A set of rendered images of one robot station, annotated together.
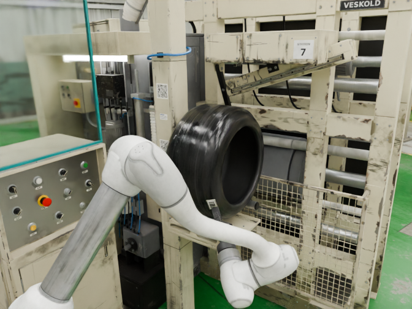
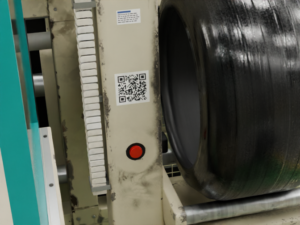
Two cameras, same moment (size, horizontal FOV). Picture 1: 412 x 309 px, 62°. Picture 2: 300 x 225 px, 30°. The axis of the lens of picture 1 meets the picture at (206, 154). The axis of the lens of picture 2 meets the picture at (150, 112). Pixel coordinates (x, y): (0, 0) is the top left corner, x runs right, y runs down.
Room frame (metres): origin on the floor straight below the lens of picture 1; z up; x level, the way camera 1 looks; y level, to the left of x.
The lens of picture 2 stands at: (0.94, 1.02, 1.70)
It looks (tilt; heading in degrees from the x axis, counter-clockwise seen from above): 25 degrees down; 313
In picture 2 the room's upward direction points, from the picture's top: 2 degrees counter-clockwise
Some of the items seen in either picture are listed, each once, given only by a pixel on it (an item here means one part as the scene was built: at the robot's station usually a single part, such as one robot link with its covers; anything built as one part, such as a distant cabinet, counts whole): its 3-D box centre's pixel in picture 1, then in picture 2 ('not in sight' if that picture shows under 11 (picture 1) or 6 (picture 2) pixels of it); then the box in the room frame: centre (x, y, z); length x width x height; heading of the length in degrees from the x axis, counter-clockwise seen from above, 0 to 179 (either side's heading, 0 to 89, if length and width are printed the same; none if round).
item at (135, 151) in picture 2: not in sight; (135, 151); (1.74, 0.21, 1.06); 0.03 x 0.02 x 0.03; 55
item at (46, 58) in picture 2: not in sight; (60, 147); (2.56, -0.19, 0.61); 0.33 x 0.06 x 0.86; 145
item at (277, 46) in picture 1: (267, 47); not in sight; (1.83, -0.32, 1.71); 0.61 x 0.25 x 0.15; 55
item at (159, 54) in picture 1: (168, 53); not in sight; (1.79, 0.17, 1.69); 0.19 x 0.19 x 0.06; 55
